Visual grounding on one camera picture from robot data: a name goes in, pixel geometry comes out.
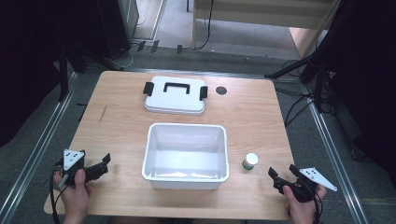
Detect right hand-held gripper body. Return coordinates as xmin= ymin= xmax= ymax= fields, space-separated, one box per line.
xmin=273 ymin=167 xmax=338 ymax=203

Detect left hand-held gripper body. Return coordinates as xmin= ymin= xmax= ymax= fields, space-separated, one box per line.
xmin=55 ymin=148 xmax=87 ymax=189

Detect small white bottle green label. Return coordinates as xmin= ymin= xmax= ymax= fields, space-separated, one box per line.
xmin=242 ymin=152 xmax=260 ymax=171

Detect white plastic storage box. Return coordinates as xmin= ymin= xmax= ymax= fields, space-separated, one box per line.
xmin=141 ymin=122 xmax=230 ymax=190

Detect white lid with black handle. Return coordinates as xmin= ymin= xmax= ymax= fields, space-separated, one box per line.
xmin=142 ymin=76 xmax=208 ymax=116

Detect person's right hand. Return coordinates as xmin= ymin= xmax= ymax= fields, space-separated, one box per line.
xmin=281 ymin=184 xmax=328 ymax=224

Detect person's left hand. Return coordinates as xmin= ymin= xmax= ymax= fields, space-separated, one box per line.
xmin=52 ymin=168 xmax=93 ymax=224

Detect black upright stand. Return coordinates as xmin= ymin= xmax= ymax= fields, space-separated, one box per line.
xmin=57 ymin=45 xmax=70 ymax=103

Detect black tripod stand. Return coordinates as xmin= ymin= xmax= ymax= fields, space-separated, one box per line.
xmin=263 ymin=52 xmax=332 ymax=114

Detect black curtain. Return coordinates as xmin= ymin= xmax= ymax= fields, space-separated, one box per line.
xmin=321 ymin=0 xmax=396 ymax=189
xmin=0 ymin=0 xmax=106 ymax=148

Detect black cabinet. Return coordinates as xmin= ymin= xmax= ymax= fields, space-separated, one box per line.
xmin=94 ymin=0 xmax=140 ymax=61

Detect light wooden furniture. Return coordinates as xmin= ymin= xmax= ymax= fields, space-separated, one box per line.
xmin=191 ymin=0 xmax=341 ymax=60

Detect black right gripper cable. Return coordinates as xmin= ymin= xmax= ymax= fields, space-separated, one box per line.
xmin=312 ymin=186 xmax=325 ymax=224

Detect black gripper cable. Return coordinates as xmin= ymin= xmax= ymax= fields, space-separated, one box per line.
xmin=312 ymin=186 xmax=325 ymax=224
xmin=49 ymin=160 xmax=67 ymax=224

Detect metal floor rail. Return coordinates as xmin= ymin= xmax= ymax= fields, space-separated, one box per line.
xmin=0 ymin=72 xmax=79 ymax=224
xmin=123 ymin=67 xmax=302 ymax=81
xmin=301 ymin=84 xmax=371 ymax=224

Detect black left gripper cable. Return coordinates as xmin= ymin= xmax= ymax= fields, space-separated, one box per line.
xmin=49 ymin=160 xmax=67 ymax=224

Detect black floor cables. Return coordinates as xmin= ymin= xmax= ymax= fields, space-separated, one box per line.
xmin=275 ymin=86 xmax=316 ymax=128

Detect white floor cable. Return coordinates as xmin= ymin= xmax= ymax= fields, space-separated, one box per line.
xmin=109 ymin=41 xmax=139 ymax=70

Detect black hanging cable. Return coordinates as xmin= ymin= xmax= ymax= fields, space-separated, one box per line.
xmin=196 ymin=0 xmax=216 ymax=51

